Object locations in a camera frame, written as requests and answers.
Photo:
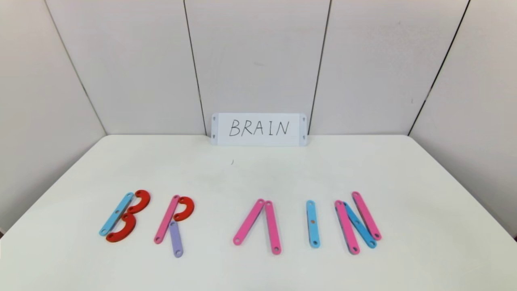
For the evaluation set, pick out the small red arc piece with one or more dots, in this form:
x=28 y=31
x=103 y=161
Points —
x=190 y=208

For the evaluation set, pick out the pink bar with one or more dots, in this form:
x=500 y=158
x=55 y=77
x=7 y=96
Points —
x=273 y=228
x=249 y=222
x=167 y=220
x=346 y=226
x=366 y=216

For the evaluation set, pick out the short purple bar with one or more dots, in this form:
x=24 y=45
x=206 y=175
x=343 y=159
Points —
x=176 y=241

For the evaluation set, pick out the short blue bar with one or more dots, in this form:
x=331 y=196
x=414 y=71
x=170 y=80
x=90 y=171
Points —
x=363 y=232

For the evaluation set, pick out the white BRAIN sign card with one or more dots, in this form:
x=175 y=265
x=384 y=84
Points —
x=258 y=140

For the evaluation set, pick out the long blue bar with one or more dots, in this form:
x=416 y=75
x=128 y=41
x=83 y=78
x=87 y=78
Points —
x=313 y=232
x=117 y=214

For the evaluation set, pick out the large red arc piece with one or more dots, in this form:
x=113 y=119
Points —
x=129 y=230
x=143 y=199

